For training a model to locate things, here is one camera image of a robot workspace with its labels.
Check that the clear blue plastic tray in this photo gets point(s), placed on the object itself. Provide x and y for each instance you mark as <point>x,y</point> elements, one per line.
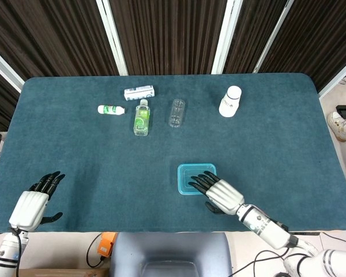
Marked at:
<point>190,194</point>

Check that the orange device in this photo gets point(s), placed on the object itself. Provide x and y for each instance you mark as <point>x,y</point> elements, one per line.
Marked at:
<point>106,245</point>

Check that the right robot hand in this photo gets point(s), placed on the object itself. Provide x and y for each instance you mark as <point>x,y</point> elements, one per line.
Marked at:
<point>225,196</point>

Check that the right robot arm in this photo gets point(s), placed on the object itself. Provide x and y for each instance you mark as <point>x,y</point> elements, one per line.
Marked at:
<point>262,228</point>

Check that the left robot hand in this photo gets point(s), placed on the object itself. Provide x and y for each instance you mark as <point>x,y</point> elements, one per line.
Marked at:
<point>27,207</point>

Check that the white and blue carton box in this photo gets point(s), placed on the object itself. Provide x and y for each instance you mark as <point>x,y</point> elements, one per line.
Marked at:
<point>139,93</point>

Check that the white sneaker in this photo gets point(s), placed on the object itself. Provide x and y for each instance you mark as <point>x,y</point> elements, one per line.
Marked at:
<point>337,124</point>

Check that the teal velvet table cloth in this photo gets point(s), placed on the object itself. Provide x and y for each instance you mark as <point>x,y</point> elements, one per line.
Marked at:
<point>103,161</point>

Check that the dark brown partition panel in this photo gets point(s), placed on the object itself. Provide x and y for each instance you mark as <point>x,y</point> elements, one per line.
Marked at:
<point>60,37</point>
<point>167,34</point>
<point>314,40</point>
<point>0,98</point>
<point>248,34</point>

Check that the clear bottle with green label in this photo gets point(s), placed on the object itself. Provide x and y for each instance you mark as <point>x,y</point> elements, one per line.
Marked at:
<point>141,121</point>

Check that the white pill bottle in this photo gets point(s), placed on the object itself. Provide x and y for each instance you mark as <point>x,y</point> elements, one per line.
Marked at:
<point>229,106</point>

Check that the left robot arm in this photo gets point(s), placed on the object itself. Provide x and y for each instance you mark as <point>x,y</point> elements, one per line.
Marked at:
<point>5,254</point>

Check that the small white bottle green label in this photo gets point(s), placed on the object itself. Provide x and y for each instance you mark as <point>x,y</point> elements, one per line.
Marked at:
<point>109,109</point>

